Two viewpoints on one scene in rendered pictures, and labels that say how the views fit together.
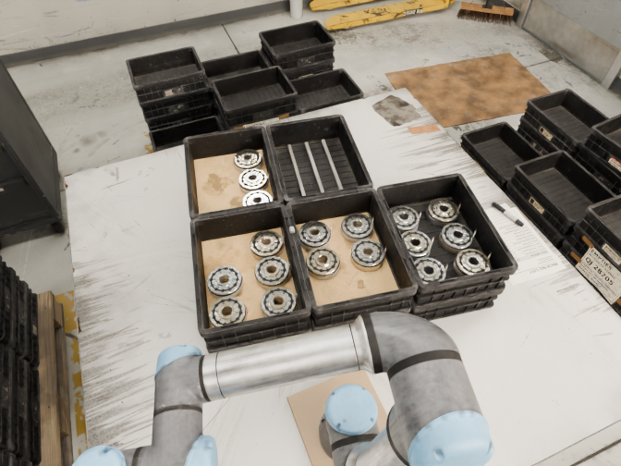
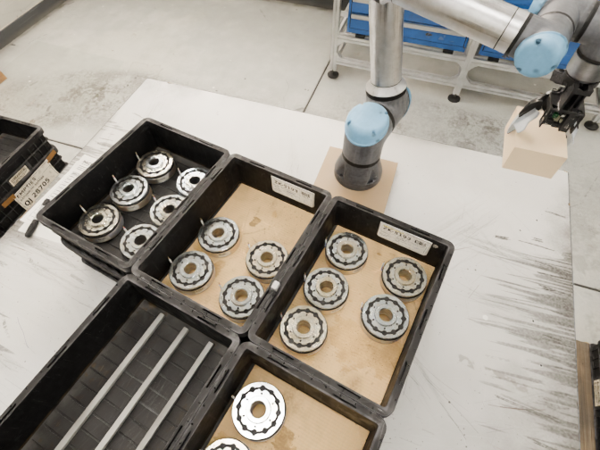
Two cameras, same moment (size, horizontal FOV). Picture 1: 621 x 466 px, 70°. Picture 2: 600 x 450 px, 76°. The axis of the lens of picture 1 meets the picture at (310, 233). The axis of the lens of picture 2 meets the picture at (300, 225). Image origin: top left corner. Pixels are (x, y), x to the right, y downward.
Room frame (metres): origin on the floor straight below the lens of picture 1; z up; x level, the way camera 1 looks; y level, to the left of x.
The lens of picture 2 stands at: (1.05, 0.32, 1.66)
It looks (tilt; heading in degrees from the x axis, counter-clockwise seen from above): 56 degrees down; 222
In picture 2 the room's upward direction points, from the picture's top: 2 degrees counter-clockwise
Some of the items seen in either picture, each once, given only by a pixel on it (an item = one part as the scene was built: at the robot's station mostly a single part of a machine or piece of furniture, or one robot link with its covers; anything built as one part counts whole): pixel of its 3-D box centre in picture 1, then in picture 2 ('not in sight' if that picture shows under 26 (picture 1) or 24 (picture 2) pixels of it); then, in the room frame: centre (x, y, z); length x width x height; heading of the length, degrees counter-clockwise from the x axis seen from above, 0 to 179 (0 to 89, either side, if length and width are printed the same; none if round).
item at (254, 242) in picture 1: (266, 242); (304, 328); (0.85, 0.14, 0.86); 0.10 x 0.10 x 0.01
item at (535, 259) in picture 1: (512, 241); (77, 196); (0.96, -0.72, 0.70); 0.33 x 0.23 x 0.01; 22
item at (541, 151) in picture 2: not in sight; (533, 141); (0.10, 0.29, 0.94); 0.16 x 0.12 x 0.07; 22
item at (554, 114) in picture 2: not in sight; (567, 99); (0.13, 0.30, 1.09); 0.09 x 0.08 x 0.12; 22
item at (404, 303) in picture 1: (346, 254); (241, 244); (0.80, -0.11, 0.87); 0.40 x 0.30 x 0.11; 12
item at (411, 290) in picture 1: (347, 245); (237, 232); (0.80, -0.11, 0.92); 0.40 x 0.30 x 0.02; 12
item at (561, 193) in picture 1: (553, 208); not in sight; (1.46, -1.20, 0.31); 0.40 x 0.30 x 0.34; 21
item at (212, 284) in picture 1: (224, 279); (385, 315); (0.72, 0.26, 0.86); 0.10 x 0.10 x 0.01
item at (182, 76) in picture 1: (174, 99); not in sight; (2.33, 0.81, 0.37); 0.40 x 0.30 x 0.45; 112
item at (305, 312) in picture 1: (246, 263); (357, 289); (0.73, 0.19, 0.92); 0.40 x 0.30 x 0.02; 12
